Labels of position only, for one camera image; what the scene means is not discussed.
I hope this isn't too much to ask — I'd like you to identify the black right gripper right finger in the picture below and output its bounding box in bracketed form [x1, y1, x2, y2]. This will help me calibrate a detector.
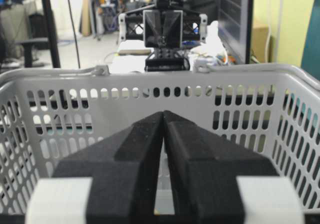
[162, 110, 306, 224]

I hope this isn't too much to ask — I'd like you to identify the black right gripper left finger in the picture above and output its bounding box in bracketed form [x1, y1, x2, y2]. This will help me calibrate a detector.
[25, 110, 165, 224]

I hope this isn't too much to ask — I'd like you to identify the black and white opposite gripper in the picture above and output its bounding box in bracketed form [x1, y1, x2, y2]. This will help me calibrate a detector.
[118, 8, 208, 72]

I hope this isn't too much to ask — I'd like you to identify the white plastic shopping basket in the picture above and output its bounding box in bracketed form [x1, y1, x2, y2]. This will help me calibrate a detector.
[0, 64, 320, 215]

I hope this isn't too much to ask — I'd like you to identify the black monitor screen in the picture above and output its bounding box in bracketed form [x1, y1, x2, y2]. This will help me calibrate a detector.
[218, 0, 254, 65]

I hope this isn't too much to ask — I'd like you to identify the black vertical pole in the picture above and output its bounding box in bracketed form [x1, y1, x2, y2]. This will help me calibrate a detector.
[41, 0, 61, 69]

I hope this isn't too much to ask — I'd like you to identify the black office chair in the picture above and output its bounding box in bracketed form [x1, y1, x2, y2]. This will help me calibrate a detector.
[0, 12, 50, 68]

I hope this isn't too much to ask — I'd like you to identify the teal cylinder stand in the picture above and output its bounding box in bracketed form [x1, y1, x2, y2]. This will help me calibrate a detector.
[301, 0, 320, 81]

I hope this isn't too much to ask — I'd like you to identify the black hanging cable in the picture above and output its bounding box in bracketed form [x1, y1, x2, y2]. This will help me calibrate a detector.
[64, 0, 82, 69]

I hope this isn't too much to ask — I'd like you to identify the white hanging cable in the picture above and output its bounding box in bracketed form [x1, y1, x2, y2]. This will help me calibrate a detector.
[265, 0, 286, 64]

